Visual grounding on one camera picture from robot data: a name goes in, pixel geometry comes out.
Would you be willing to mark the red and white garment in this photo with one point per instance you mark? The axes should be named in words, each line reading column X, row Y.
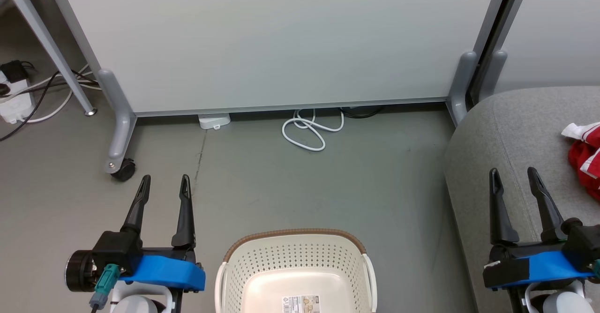
column 586, row 163

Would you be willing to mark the wide white partition panel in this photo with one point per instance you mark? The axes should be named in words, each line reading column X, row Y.
column 281, row 41

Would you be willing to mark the white power strip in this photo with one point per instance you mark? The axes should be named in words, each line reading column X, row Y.
column 16, row 104

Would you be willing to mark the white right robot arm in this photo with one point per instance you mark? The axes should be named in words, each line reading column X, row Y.
column 562, row 303

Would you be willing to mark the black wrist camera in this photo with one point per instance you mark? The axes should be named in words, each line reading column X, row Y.
column 583, row 242
column 115, row 249

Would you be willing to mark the grey metal table leg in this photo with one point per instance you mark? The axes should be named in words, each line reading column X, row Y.
column 51, row 46

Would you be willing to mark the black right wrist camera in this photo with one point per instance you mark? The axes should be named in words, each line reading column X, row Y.
column 583, row 242

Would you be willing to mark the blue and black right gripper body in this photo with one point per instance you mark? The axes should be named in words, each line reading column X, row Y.
column 539, row 264

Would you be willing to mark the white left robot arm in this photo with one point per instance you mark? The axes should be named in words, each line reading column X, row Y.
column 140, row 303

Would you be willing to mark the black caster wheel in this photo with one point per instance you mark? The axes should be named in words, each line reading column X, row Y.
column 125, row 170

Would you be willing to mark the white partition panel behind sofa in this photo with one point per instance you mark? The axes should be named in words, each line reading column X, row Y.
column 558, row 27

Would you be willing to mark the cream perforated laundry basket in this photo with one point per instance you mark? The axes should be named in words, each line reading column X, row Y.
column 295, row 261

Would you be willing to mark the grey fabric sofa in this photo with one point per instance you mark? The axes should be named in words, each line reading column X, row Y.
column 515, row 130

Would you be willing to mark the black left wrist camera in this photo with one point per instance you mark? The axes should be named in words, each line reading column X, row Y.
column 115, row 249

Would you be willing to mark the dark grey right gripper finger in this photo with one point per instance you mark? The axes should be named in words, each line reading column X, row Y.
column 500, row 224
column 548, row 214

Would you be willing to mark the black power plug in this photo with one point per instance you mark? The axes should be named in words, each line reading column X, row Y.
column 14, row 70

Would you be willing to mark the small white adapter box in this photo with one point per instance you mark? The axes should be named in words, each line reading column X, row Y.
column 214, row 121

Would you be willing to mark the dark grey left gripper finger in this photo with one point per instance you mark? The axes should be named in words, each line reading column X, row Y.
column 138, row 205
column 186, row 219

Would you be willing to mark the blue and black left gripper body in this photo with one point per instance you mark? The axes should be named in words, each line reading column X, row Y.
column 168, row 271

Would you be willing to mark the paper label with barcode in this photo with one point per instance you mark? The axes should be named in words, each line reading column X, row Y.
column 301, row 304

